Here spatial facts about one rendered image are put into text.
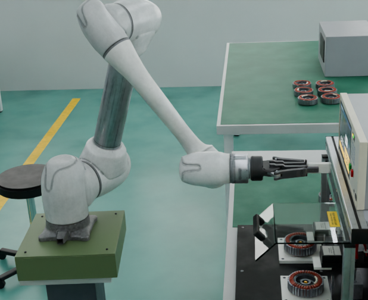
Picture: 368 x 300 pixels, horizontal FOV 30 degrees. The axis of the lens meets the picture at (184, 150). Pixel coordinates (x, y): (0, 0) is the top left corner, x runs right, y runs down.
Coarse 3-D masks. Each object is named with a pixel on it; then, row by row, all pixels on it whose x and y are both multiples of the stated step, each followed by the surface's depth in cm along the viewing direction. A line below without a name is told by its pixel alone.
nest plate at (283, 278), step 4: (280, 276) 224; (284, 276) 224; (324, 276) 223; (280, 280) 222; (284, 280) 221; (324, 280) 220; (284, 284) 220; (312, 284) 219; (324, 284) 218; (328, 284) 218; (284, 288) 217; (324, 288) 216; (328, 288) 216; (284, 292) 215; (288, 292) 215; (324, 292) 214; (328, 292) 214; (284, 296) 213; (288, 296) 213; (292, 296) 213; (296, 296) 213; (316, 296) 212; (320, 296) 212; (324, 296) 212; (328, 296) 212
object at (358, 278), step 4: (356, 272) 216; (356, 276) 214; (360, 276) 214; (356, 280) 212; (360, 280) 212; (356, 284) 210; (360, 284) 210; (356, 288) 211; (360, 288) 211; (356, 292) 211; (360, 292) 211; (356, 296) 212; (360, 296) 212
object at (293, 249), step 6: (288, 246) 235; (294, 246) 234; (300, 246) 233; (306, 246) 233; (312, 246) 234; (288, 252) 236; (294, 252) 234; (300, 252) 233; (306, 252) 233; (312, 252) 234
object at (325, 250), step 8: (320, 248) 212; (328, 248) 212; (336, 248) 212; (320, 256) 212; (328, 256) 208; (336, 256) 208; (360, 256) 211; (320, 264) 211; (328, 264) 209; (336, 264) 208; (360, 264) 208
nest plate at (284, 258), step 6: (282, 246) 241; (318, 246) 240; (282, 252) 237; (318, 252) 236; (282, 258) 234; (288, 258) 234; (294, 258) 233; (300, 258) 233; (306, 258) 233; (312, 258) 233
